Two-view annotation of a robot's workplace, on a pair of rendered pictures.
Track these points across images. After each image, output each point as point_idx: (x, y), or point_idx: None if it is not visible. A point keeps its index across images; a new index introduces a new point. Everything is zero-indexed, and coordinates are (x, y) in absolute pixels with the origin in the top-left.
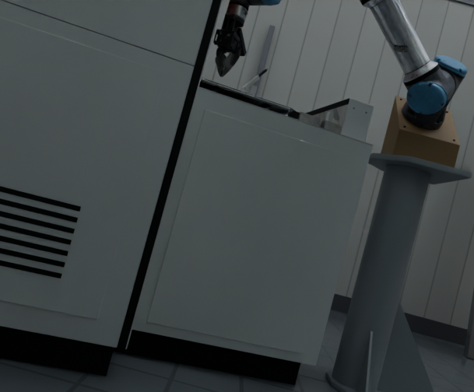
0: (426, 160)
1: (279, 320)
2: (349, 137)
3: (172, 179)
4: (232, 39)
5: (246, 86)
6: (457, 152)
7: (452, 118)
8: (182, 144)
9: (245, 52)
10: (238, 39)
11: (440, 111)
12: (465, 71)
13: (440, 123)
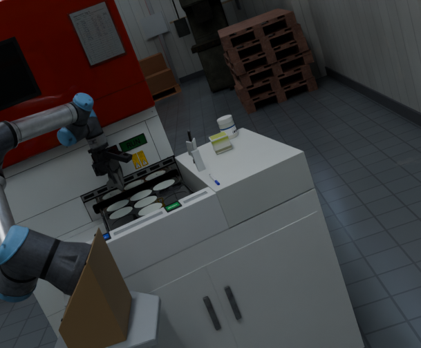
0: (57, 339)
1: None
2: (63, 295)
3: (45, 316)
4: (94, 171)
5: (190, 154)
6: (63, 337)
7: (80, 278)
8: (36, 299)
9: (125, 159)
10: (101, 164)
11: (50, 282)
12: None
13: (63, 292)
